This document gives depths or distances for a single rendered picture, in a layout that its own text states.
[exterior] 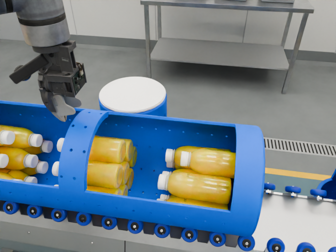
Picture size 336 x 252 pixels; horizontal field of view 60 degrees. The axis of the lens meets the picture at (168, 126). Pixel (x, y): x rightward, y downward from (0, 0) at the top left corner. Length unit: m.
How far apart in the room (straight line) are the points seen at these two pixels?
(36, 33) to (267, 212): 0.78
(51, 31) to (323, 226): 0.87
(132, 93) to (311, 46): 3.26
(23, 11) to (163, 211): 0.50
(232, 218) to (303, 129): 2.32
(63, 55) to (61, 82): 0.06
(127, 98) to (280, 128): 1.93
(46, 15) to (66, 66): 0.11
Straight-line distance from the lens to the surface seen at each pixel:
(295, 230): 0.95
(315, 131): 2.98
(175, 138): 0.90
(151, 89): 1.24
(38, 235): 1.01
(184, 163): 0.75
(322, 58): 4.29
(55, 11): 0.63
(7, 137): 0.93
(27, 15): 0.63
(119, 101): 1.18
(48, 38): 0.64
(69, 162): 0.72
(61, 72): 0.69
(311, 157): 2.67
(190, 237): 0.83
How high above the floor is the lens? 1.67
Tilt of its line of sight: 38 degrees down
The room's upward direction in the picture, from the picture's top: straight up
